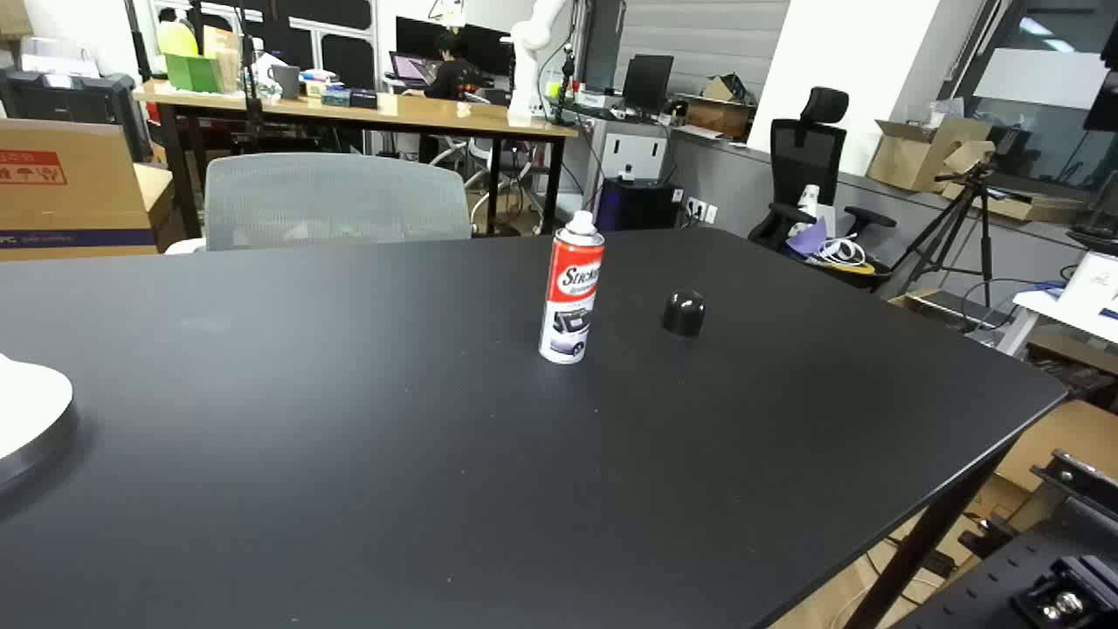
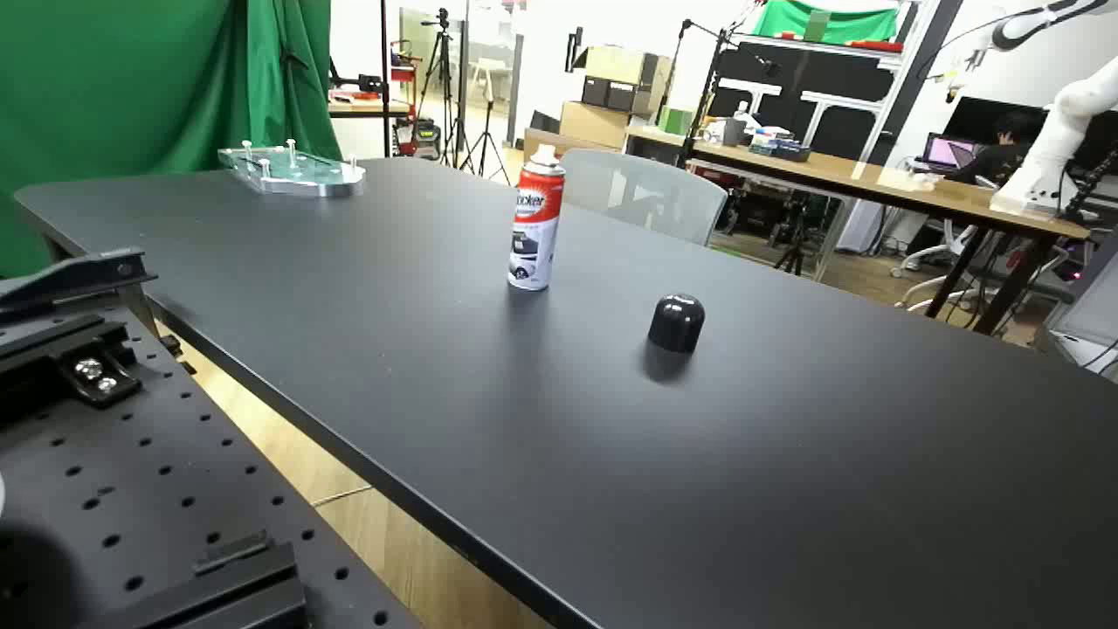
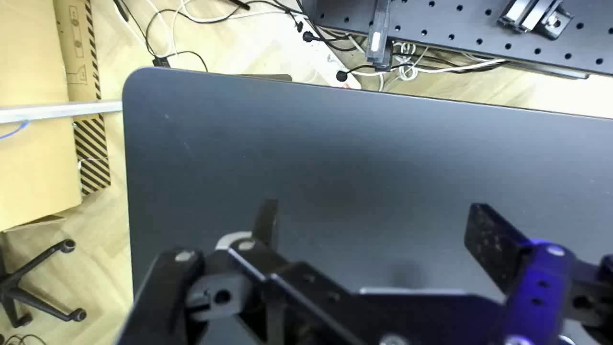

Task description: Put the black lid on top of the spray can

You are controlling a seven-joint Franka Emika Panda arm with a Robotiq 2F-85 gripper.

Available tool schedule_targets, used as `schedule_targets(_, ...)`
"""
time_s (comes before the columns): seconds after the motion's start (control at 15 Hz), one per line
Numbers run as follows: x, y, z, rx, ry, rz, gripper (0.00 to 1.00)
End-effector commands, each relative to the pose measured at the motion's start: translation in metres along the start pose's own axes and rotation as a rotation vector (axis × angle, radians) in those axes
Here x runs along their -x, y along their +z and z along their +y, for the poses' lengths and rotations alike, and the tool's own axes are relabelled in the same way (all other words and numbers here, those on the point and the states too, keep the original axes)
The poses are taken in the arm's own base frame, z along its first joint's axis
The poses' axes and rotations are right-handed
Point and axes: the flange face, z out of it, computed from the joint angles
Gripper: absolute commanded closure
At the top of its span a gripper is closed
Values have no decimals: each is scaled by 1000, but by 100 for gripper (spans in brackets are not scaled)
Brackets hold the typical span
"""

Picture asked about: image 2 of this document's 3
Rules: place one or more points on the black round lid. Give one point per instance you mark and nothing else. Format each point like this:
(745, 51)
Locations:
(674, 322)

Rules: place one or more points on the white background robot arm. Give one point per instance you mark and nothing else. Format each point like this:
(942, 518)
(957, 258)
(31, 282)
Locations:
(1052, 145)

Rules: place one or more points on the red white spray can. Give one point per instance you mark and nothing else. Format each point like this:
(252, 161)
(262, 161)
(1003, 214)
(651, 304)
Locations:
(534, 240)

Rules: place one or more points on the grey light stand tripod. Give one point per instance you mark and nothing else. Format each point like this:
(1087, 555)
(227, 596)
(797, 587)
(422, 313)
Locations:
(483, 147)

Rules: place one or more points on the plain cardboard box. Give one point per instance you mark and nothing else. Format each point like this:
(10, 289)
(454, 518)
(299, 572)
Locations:
(595, 127)

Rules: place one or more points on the green box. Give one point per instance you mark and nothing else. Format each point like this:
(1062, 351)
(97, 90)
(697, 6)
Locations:
(674, 119)

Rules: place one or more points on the small black tripod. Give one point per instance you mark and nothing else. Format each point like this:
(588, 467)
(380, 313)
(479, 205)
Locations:
(793, 230)

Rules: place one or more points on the small wooden table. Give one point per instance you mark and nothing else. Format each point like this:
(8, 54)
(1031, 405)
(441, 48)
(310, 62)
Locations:
(368, 108)

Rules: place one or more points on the clear acrylic plate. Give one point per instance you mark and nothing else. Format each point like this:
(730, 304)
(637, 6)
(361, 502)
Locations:
(289, 175)

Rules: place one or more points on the long wooden desk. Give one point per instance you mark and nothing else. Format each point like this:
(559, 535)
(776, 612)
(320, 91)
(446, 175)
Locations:
(838, 172)

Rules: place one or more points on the white cabinet with black panels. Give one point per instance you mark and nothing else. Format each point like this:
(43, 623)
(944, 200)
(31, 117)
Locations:
(803, 83)

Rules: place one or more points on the green cloth on shelf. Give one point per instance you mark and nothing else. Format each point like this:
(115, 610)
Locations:
(824, 22)

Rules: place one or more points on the black flat metal bar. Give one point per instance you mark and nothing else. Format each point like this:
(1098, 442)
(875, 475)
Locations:
(231, 582)

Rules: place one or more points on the open laptop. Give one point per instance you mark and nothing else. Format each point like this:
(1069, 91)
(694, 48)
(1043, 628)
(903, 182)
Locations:
(952, 150)

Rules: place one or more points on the black perforated breadboard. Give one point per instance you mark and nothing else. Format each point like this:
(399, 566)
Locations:
(150, 489)

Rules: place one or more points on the black clamp with silver screws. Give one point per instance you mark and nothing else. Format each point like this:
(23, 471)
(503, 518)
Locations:
(90, 372)

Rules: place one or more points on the black computer monitor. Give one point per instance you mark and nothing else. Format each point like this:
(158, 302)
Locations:
(991, 119)

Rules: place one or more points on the green screen cloth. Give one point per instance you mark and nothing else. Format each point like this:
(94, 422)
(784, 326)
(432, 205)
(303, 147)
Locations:
(115, 83)

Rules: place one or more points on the black camera tripod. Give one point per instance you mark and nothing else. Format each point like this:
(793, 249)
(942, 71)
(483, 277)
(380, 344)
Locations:
(441, 54)

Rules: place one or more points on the black metal mounting bracket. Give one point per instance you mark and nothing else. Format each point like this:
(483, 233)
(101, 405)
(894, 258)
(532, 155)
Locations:
(69, 282)

